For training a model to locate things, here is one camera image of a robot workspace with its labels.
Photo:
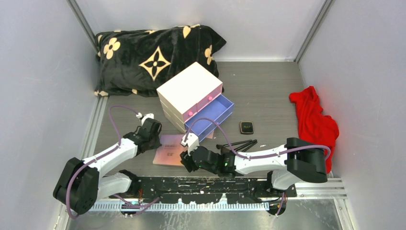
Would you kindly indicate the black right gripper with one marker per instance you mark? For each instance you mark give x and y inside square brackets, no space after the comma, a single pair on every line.
[186,160]

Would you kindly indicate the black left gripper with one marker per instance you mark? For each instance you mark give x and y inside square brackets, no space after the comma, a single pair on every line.
[157,144]

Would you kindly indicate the holographic eyeshadow palette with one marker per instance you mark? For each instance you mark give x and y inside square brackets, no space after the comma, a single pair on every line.
[169,151]

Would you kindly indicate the blue drawer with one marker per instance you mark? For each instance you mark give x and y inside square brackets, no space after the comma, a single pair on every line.
[218,110]

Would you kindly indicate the white pink drawer organizer box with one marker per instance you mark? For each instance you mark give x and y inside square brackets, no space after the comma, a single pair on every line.
[187,93]

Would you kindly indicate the black square compact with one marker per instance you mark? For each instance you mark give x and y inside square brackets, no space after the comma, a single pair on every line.
[246,127]

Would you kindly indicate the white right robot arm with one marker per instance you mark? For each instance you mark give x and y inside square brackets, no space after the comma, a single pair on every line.
[295,161]

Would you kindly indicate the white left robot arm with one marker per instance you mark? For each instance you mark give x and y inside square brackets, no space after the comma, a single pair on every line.
[83,182]

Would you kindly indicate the black thin makeup brush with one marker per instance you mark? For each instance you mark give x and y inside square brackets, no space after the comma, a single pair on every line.
[218,146]

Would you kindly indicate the black fan makeup brush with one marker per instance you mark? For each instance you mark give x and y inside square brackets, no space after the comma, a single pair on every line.
[238,149]

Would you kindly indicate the black long makeup brush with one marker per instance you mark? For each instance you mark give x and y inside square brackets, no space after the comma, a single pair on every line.
[249,145]

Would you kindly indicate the small pink card packet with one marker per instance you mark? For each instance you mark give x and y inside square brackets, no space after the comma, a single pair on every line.
[211,135]

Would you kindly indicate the black floral plush blanket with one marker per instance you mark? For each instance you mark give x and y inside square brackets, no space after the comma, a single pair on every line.
[138,62]

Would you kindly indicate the red cloth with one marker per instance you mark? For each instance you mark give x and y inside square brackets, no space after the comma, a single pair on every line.
[313,125]

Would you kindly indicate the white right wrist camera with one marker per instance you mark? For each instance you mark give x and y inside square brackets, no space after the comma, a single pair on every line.
[191,141]

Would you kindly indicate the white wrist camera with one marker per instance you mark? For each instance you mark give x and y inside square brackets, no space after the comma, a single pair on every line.
[143,118]
[191,141]

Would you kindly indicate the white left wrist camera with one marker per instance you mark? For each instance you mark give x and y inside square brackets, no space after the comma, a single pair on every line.
[143,118]

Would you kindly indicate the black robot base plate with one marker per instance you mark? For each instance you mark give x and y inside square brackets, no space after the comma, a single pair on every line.
[207,190]

